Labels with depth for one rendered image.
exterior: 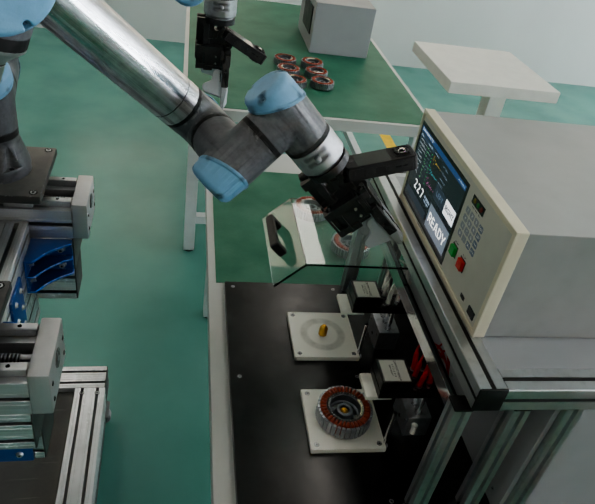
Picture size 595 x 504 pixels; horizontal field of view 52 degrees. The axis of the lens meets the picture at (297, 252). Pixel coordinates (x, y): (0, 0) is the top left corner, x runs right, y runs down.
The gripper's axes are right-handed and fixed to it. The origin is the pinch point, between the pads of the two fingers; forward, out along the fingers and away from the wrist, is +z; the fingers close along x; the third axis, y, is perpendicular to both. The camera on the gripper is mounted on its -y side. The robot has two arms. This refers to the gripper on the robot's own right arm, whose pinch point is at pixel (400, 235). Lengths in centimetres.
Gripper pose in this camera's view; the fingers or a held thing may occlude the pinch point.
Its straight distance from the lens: 103.8
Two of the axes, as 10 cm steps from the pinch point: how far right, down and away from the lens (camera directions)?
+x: 1.2, 6.0, -7.9
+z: 5.8, 6.1, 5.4
